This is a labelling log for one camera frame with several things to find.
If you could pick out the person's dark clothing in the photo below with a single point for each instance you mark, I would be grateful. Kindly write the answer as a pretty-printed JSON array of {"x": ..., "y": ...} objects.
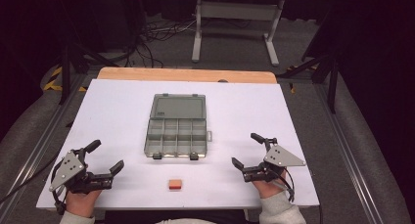
[{"x": 147, "y": 216}]

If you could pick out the black stand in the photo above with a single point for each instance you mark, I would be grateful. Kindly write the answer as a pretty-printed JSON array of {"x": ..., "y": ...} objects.
[
  {"x": 66, "y": 74},
  {"x": 332, "y": 87}
]

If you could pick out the person's left hand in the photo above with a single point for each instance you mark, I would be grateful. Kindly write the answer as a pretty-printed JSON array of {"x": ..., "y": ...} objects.
[{"x": 81, "y": 204}]

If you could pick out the white board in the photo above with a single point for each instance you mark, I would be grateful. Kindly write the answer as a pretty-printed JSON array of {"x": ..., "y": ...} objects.
[{"x": 104, "y": 119}]

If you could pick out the aluminium rail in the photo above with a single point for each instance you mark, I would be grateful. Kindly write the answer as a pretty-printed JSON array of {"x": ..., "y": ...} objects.
[
  {"x": 349, "y": 145},
  {"x": 39, "y": 145}
]

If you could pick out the clear grey compartment box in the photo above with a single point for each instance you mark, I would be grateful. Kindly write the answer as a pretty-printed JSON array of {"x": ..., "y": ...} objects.
[{"x": 177, "y": 132}]

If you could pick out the white metal table frame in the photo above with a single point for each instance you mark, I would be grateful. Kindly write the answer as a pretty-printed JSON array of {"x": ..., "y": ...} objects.
[{"x": 239, "y": 10}]

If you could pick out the yellow black hazard tape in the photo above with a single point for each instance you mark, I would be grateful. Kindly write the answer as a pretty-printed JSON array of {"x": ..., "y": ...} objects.
[
  {"x": 52, "y": 83},
  {"x": 292, "y": 88}
]

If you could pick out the person's right hand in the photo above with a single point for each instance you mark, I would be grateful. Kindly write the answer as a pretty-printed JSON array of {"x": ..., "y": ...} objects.
[{"x": 269, "y": 187}]

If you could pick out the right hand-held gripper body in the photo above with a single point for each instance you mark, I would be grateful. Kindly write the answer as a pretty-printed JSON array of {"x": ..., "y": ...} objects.
[{"x": 280, "y": 157}]

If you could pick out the small orange block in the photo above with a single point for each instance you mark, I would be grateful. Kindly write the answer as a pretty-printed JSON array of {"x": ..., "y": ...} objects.
[{"x": 175, "y": 184}]

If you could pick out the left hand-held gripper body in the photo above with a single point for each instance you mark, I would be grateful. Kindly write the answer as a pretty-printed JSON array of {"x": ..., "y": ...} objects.
[{"x": 67, "y": 170}]

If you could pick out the black device with red light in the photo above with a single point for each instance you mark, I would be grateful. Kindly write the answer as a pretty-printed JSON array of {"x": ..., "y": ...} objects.
[{"x": 132, "y": 5}]

